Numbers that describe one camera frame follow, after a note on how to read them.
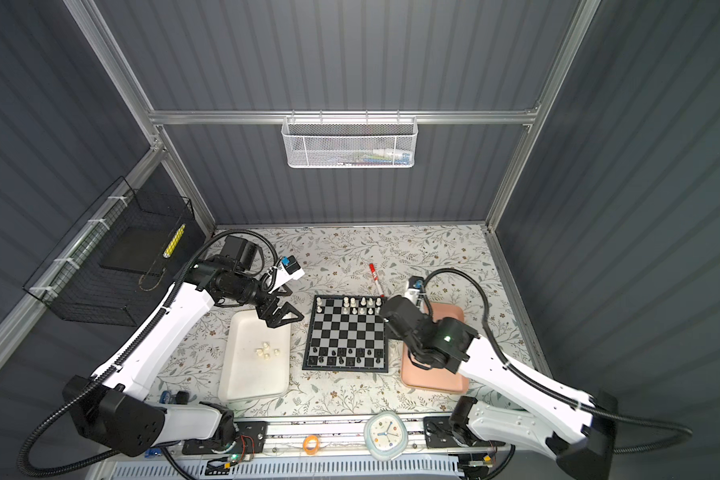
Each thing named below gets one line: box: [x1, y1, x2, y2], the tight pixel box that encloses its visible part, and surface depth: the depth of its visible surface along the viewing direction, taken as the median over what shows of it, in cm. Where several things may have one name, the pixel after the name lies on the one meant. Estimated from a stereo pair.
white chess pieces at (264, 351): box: [255, 342, 281, 361], surface depth 88 cm
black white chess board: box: [302, 294, 389, 373], surface depth 91 cm
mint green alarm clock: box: [364, 411, 409, 461], surface depth 73 cm
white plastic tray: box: [218, 309, 292, 402], surface depth 88 cm
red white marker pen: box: [368, 262, 385, 297], surface depth 107 cm
